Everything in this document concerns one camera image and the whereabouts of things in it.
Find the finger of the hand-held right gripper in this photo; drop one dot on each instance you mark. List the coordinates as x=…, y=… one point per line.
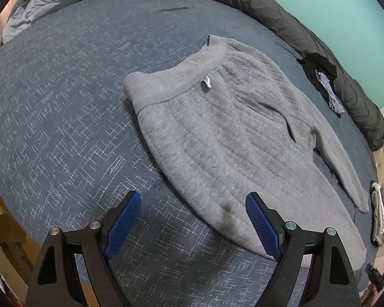
x=370, y=269

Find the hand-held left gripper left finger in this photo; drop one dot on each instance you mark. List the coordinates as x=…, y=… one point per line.
x=123, y=220

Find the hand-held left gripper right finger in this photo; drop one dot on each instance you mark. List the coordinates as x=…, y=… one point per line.
x=262, y=224

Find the grey knit sweater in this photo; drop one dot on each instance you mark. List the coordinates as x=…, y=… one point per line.
x=227, y=134

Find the folded white garment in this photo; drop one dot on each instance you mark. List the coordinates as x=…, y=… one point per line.
x=379, y=211

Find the cardboard box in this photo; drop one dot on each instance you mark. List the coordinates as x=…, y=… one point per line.
x=12, y=228

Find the blue patterned bed blanket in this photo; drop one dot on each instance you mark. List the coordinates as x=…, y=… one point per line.
x=67, y=102

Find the blue-grey patterned garment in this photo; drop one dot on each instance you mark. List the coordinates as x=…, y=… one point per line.
x=334, y=102

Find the black garment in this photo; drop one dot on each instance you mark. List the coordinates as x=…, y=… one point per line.
x=320, y=64

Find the dark grey rolled duvet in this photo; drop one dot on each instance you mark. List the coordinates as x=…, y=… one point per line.
x=275, y=16

